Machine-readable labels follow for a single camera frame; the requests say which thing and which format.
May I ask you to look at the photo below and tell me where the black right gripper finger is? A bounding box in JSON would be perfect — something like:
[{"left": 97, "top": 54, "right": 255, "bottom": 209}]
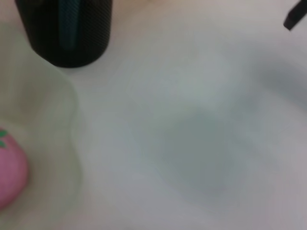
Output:
[{"left": 283, "top": 0, "right": 307, "bottom": 31}]

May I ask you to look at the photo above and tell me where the pink toy peach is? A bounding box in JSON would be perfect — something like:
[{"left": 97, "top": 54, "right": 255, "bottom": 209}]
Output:
[{"left": 0, "top": 128, "right": 30, "bottom": 211}]

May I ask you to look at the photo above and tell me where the black mesh pen holder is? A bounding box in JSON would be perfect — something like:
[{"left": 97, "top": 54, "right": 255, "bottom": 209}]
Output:
[{"left": 14, "top": 0, "right": 113, "bottom": 69}]

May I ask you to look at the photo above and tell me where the green translucent glass fruit plate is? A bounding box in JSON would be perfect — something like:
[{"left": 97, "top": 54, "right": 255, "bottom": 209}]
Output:
[{"left": 0, "top": 21, "right": 83, "bottom": 230}]

